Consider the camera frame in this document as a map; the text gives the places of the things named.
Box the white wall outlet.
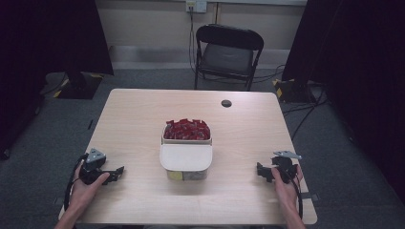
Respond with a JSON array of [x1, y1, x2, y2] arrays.
[[185, 0, 208, 14]]

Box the black power cable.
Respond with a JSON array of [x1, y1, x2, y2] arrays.
[[188, 6, 198, 74]]

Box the person's right hand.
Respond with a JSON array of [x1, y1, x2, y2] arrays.
[[270, 165, 304, 211]]

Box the person's left hand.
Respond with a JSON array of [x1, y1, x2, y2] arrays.
[[70, 165, 111, 211]]

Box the pile of red packets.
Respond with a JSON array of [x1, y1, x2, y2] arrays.
[[163, 118, 212, 141]]

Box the clear plastic container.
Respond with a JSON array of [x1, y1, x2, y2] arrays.
[[165, 168, 210, 182]]

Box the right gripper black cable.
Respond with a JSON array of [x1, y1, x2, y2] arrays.
[[288, 171, 305, 220]]

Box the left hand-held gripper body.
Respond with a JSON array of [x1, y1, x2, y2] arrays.
[[78, 148, 111, 186]]

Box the beige open container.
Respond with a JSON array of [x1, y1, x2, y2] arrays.
[[160, 123, 213, 146]]

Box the white container lid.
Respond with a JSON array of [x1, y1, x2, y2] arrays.
[[159, 143, 214, 173]]

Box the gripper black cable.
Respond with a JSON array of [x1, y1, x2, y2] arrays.
[[288, 171, 305, 220], [63, 154, 89, 212]]

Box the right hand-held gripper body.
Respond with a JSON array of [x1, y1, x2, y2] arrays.
[[270, 150, 303, 185]]

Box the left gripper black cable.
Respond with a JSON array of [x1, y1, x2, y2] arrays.
[[63, 154, 89, 212]]

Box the black curtain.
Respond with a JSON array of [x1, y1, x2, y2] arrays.
[[0, 0, 115, 158], [281, 0, 405, 204]]

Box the grey floor tape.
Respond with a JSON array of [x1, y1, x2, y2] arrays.
[[299, 191, 321, 201]]

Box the black folding chair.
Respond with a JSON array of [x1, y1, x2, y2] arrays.
[[194, 24, 266, 92]]

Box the black stand base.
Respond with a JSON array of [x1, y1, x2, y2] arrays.
[[272, 77, 317, 105], [56, 72, 105, 100]]

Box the black floor cable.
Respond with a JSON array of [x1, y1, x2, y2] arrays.
[[281, 89, 329, 141], [253, 64, 287, 84]]

